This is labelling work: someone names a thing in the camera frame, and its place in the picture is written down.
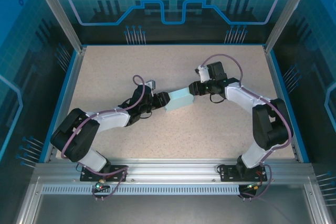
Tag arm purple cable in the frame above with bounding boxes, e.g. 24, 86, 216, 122
201, 54, 294, 201
60, 74, 145, 201

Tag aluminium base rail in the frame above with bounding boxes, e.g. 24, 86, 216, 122
34, 157, 316, 184

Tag light blue paper box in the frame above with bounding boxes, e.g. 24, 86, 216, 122
164, 87, 195, 113

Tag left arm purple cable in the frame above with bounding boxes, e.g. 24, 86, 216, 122
60, 74, 145, 201

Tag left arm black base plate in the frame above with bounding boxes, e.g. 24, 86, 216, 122
80, 165, 129, 183

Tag aluminium side rail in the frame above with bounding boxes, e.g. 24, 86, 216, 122
263, 45, 300, 162
43, 47, 87, 163

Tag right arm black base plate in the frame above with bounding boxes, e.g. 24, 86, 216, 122
217, 164, 269, 183

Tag aluminium frame post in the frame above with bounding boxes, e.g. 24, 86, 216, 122
264, 0, 316, 54
28, 0, 88, 54

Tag slotted grey cable duct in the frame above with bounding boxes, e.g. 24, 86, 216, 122
41, 185, 241, 196

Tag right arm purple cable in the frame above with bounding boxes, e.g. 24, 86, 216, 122
201, 54, 294, 201

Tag small connector with green light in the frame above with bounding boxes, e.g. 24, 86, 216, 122
245, 181, 263, 191
92, 180, 110, 192

